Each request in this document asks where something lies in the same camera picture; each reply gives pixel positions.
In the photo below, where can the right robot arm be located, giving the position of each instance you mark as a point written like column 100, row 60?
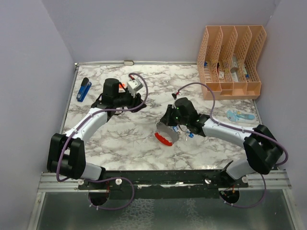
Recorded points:
column 261, row 148

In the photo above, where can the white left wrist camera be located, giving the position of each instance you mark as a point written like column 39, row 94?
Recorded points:
column 133, row 86

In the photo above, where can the black orange highlighter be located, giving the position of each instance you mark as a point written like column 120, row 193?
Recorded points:
column 122, row 87

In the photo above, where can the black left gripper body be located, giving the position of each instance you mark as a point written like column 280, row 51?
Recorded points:
column 126, row 99

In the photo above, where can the white wall clip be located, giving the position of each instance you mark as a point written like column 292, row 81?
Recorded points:
column 128, row 62

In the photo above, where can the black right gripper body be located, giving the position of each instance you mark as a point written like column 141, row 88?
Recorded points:
column 173, row 119

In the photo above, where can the blue black stapler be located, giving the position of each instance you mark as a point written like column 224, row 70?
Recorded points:
column 83, row 90

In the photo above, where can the peach plastic desk organizer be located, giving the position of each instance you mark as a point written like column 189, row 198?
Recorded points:
column 232, row 53

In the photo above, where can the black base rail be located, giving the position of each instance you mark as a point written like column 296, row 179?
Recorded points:
column 164, row 184

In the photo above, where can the light blue packaged item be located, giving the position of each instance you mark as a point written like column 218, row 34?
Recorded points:
column 239, row 117

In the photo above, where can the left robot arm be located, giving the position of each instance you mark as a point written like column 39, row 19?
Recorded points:
column 66, row 157

